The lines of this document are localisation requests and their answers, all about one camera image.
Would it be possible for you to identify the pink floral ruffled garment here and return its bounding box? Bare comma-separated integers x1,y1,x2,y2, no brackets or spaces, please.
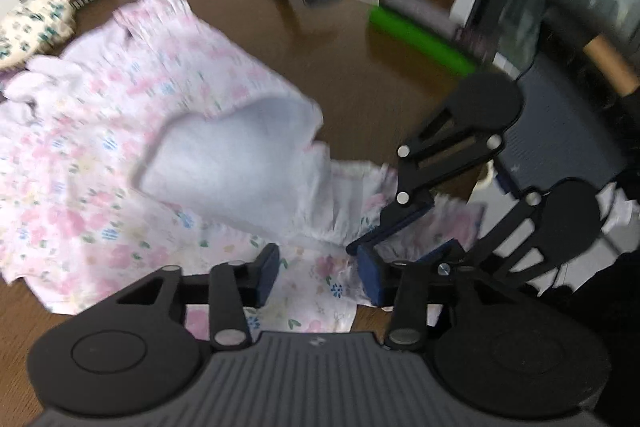
0,0,486,338

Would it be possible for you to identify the cream green-flower garment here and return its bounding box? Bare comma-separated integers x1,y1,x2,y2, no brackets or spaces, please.
1,0,76,70

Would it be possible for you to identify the green stand base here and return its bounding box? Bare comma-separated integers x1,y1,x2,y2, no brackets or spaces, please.
369,6,480,75

